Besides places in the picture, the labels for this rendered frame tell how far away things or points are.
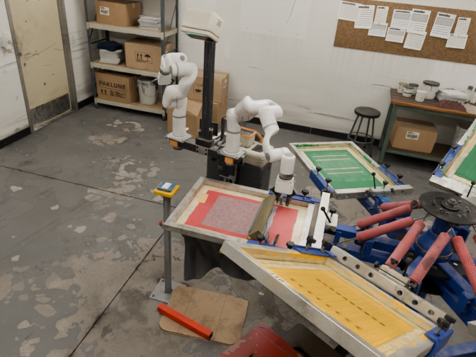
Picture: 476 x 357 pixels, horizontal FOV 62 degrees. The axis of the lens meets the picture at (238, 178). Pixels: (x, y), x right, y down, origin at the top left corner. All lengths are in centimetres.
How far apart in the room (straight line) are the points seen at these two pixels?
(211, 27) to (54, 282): 225
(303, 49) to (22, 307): 454
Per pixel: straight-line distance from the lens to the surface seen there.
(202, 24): 245
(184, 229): 223
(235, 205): 250
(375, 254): 241
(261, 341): 159
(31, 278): 359
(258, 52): 599
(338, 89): 594
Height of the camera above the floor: 235
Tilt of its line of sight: 30 degrees down
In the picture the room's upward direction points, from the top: 5 degrees clockwise
